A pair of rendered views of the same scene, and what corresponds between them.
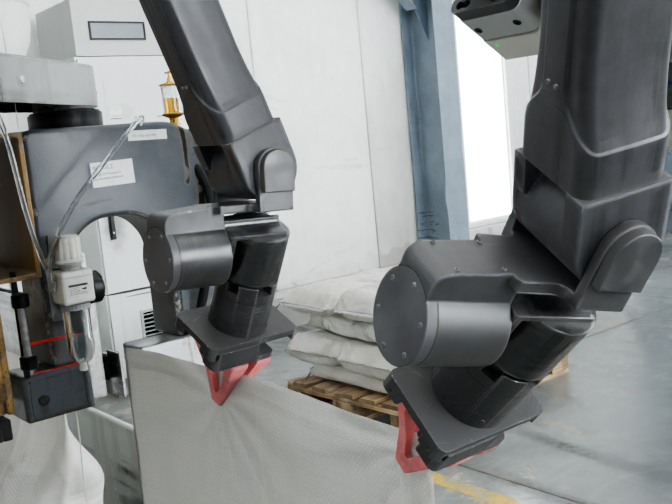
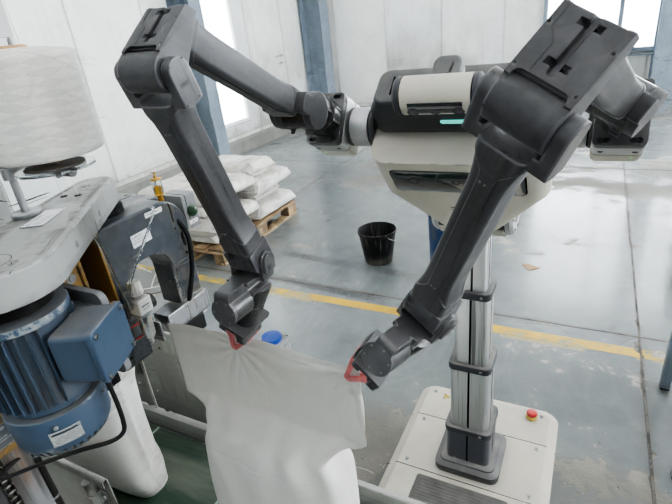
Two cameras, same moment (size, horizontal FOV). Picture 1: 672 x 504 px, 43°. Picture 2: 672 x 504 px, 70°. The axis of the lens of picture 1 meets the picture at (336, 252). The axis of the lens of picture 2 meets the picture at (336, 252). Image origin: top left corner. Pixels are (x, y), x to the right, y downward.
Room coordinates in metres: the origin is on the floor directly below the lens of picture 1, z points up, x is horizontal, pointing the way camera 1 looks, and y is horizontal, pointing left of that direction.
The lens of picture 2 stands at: (-0.07, 0.23, 1.67)
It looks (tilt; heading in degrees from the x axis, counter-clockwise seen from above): 25 degrees down; 338
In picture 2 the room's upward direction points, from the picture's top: 7 degrees counter-clockwise
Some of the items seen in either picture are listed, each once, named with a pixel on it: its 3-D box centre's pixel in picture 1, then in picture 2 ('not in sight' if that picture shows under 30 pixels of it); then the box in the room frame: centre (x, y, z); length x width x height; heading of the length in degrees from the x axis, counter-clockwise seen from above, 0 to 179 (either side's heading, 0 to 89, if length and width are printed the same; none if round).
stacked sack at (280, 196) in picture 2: not in sight; (261, 203); (4.27, -0.79, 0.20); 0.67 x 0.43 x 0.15; 129
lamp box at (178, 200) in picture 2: not in sight; (180, 209); (1.17, 0.15, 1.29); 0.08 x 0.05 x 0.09; 39
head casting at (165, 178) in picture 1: (85, 225); (112, 253); (1.16, 0.33, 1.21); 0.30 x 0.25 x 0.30; 39
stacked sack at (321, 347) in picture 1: (358, 336); not in sight; (4.18, -0.07, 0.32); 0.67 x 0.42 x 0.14; 133
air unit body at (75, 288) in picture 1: (77, 302); (143, 310); (0.96, 0.30, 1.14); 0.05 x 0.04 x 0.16; 129
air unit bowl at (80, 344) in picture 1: (79, 334); (147, 325); (0.95, 0.30, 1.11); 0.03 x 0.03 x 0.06
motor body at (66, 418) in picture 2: not in sight; (43, 372); (0.72, 0.45, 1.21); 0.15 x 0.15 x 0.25
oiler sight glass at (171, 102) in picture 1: (171, 99); (157, 186); (1.12, 0.19, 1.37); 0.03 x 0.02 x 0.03; 39
